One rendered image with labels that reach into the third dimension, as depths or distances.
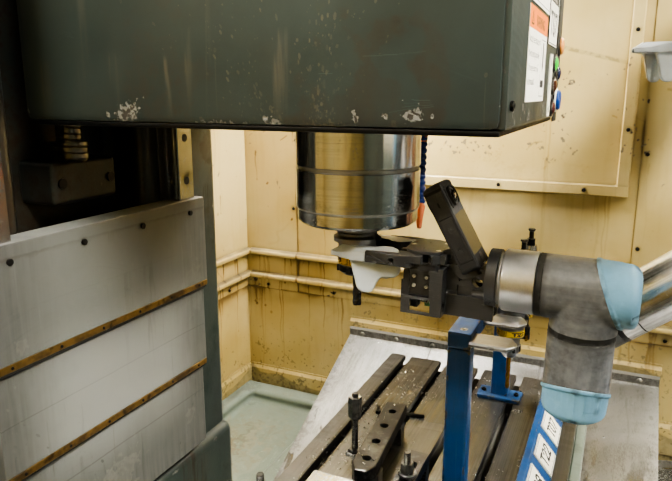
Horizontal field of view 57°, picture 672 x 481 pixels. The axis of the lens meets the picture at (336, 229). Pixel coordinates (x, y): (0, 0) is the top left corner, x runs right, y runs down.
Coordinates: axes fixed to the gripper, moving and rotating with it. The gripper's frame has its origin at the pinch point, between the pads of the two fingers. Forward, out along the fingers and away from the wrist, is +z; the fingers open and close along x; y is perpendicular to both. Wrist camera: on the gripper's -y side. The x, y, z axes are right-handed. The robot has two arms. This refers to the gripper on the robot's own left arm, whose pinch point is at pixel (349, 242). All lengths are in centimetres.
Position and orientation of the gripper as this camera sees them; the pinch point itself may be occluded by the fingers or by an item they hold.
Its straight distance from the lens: 83.3
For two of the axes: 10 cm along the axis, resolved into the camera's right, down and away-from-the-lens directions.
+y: -0.2, 9.8, 2.2
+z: -9.1, -1.1, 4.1
